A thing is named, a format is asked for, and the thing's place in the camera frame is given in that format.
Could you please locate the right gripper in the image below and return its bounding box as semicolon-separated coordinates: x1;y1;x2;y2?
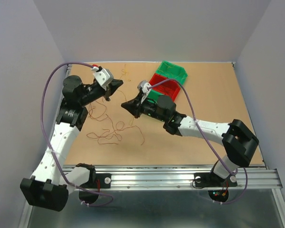
120;93;167;123

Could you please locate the green plastic bin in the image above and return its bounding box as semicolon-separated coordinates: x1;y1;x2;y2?
155;61;188;85
146;89;163;103

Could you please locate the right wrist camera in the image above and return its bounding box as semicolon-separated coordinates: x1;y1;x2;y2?
137;80;151;95

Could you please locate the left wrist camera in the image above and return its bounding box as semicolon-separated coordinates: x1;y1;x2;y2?
93;67;114;89

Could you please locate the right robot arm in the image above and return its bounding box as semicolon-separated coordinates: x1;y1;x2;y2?
121;95;259;189

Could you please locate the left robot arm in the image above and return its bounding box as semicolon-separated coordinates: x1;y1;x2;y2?
20;75;123;211

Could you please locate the aluminium mounting rail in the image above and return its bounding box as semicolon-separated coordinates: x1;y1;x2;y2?
28;163;283;190

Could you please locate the wire bundle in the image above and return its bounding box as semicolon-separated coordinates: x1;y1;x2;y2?
86;99;145;146

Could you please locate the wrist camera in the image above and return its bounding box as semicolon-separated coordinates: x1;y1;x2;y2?
137;80;151;95
93;67;114;89

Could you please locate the red plastic bin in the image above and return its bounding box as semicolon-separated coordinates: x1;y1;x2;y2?
149;73;181;101

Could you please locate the left aluminium frame post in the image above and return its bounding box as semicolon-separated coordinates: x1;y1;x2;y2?
64;64;72;78

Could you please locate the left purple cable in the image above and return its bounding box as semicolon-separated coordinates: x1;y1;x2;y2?
41;62;114;207

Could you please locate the far green plastic bin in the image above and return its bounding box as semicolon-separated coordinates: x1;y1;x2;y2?
155;61;188;85

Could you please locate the near green plastic bin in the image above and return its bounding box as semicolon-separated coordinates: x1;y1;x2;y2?
146;89;163;103

